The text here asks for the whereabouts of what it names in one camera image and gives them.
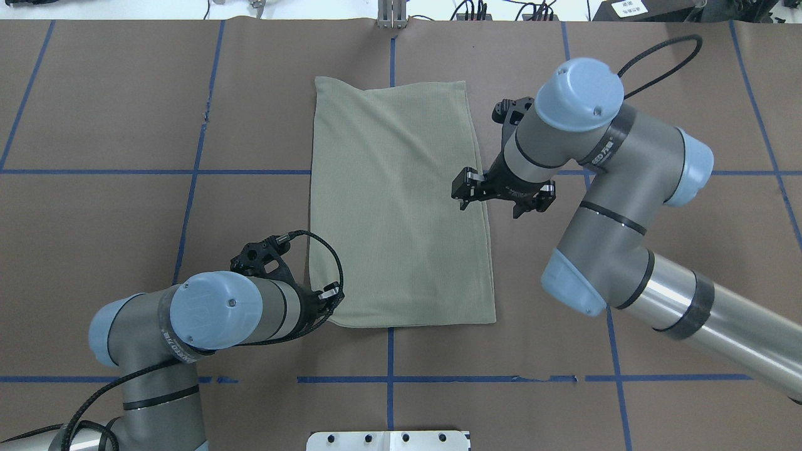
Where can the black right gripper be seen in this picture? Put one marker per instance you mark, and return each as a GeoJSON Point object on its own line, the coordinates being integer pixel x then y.
{"type": "Point", "coordinates": [505, 186]}

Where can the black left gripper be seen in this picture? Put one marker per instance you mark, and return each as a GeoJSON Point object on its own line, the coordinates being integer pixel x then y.
{"type": "Point", "coordinates": [309, 305]}

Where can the olive green long-sleeve shirt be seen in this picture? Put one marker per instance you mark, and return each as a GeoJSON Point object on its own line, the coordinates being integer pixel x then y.
{"type": "Point", "coordinates": [381, 177]}

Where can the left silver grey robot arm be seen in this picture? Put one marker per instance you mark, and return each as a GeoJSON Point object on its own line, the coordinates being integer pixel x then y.
{"type": "Point", "coordinates": [156, 340]}

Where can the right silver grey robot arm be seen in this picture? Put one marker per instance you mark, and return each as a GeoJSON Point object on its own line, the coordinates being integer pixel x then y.
{"type": "Point", "coordinates": [640, 164]}

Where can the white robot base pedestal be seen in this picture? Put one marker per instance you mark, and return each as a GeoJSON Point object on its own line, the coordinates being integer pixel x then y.
{"type": "Point", "coordinates": [391, 440]}

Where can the aluminium frame post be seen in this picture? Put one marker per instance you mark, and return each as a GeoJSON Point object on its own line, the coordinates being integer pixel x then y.
{"type": "Point", "coordinates": [392, 14]}

